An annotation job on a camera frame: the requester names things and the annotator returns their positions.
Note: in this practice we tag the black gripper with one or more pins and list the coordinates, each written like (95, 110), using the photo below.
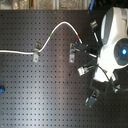
(90, 50)

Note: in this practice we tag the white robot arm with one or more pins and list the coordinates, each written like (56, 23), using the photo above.
(112, 50)

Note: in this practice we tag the black perforated breadboard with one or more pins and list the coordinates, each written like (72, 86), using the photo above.
(51, 93)

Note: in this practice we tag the blue object at left edge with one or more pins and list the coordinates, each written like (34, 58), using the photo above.
(2, 89)

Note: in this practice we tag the right metal cable clip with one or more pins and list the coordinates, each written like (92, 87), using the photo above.
(72, 53)

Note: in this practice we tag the metal cable clip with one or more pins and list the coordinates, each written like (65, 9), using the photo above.
(72, 53)
(36, 52)

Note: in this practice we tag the left metal cable clip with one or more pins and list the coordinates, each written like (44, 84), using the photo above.
(36, 52)

